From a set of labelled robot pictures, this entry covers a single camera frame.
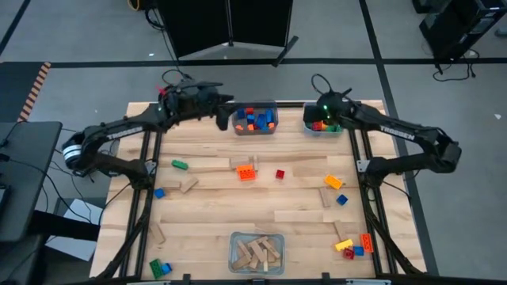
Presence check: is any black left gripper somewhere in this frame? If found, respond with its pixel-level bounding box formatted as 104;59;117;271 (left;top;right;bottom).
161;80;235;132

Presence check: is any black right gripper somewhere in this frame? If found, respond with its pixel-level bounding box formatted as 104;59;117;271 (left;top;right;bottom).
303;89;354;124

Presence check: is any clear plastic bin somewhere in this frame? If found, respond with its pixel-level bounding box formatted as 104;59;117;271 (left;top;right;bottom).
302;101;352;139

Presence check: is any dark grey translucent bin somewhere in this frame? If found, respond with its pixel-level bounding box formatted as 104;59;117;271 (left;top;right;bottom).
231;100;280;137

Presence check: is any pale blue translucent bin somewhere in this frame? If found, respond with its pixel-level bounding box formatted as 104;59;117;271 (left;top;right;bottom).
227;231;286;276

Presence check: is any black equipment rack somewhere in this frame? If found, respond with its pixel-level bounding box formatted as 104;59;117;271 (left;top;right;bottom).
411;0;507;63

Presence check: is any white floor sheet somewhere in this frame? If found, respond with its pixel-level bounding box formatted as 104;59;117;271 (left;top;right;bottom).
44;197;105;262

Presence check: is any black mat striped edge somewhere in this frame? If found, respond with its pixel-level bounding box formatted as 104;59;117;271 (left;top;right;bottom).
0;61;52;123

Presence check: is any black side desk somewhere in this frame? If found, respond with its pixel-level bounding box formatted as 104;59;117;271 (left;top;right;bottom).
0;121;63;243

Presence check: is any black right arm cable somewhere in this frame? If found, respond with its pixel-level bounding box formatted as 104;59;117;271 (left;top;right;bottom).
311;73;333;95

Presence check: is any black aluminium table frame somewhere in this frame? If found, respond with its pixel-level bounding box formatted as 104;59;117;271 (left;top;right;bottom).
94;101;431;285

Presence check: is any black coiled floor cable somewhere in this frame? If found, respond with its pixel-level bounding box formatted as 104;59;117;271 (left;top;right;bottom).
160;69;193;86

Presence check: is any black rack power cable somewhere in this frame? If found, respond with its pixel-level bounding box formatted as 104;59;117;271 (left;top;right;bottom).
431;49;481;83

